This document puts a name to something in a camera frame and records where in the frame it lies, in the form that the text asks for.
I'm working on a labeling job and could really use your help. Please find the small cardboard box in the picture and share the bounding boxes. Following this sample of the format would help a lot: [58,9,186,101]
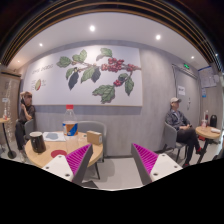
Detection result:
[87,131,102,145]

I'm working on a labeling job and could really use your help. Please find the right round wooden table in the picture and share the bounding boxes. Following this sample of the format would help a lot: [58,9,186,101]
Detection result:
[196,126,221,163]

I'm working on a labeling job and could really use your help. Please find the grey chair behind table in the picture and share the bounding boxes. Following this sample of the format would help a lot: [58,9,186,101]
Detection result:
[77,120,108,158]

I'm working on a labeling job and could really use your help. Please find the red round coaster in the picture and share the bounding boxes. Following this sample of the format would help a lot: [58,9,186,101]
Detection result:
[51,150,67,158]

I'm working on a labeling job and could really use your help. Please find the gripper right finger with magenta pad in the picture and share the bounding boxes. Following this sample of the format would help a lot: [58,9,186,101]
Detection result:
[131,143,182,185]

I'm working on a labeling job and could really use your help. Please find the grey chair under man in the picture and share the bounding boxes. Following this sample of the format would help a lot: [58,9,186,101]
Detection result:
[163,124,187,151]

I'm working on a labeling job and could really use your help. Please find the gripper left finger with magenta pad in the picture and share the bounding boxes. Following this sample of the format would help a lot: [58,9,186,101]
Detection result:
[43,144,93,185]

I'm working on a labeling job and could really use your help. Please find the grey chair under woman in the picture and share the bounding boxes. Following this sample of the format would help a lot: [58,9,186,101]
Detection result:
[24,119,35,140]

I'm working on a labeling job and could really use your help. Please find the pink drink cup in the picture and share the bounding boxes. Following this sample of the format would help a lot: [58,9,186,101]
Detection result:
[201,119,207,129]

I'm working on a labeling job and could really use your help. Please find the seated man with cap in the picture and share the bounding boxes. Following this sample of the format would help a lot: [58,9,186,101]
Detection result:
[165,97,202,167]

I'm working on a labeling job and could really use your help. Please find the white paper sheet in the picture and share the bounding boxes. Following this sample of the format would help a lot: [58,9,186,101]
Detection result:
[43,132,65,142]

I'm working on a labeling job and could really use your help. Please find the clear plastic water bottle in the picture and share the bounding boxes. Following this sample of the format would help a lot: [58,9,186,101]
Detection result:
[62,105,78,152]

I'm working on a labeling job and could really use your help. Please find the white notice board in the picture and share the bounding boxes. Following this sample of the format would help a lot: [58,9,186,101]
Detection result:
[199,66,219,88]

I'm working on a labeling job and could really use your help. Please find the seated woman in black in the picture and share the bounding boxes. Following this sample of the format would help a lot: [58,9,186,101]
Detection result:
[15,91,35,161]

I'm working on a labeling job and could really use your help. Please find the black mug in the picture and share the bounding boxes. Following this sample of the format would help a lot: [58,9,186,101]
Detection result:
[30,131,46,153]

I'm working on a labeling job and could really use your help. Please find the coffee plant wall poster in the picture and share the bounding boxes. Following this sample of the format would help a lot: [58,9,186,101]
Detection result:
[23,45,143,107]

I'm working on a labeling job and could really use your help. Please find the black kettle on right table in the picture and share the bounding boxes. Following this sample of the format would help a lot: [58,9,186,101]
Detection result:
[210,115,217,128]

